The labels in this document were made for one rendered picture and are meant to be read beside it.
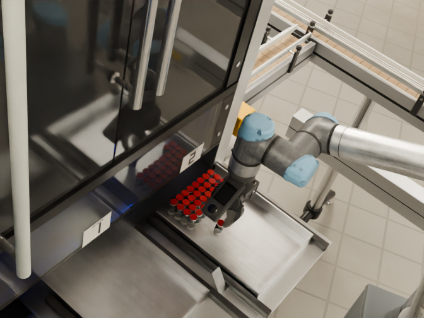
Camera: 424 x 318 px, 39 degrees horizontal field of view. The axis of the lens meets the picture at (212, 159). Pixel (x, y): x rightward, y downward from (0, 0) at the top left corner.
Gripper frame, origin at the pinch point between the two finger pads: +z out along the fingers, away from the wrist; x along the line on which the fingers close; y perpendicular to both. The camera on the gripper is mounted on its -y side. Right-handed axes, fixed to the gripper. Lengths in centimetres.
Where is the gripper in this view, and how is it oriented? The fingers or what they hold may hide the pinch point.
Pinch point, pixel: (220, 222)
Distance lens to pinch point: 157.8
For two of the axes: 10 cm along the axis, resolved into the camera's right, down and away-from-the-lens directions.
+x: -7.6, -5.6, 3.2
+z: -2.0, 6.7, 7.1
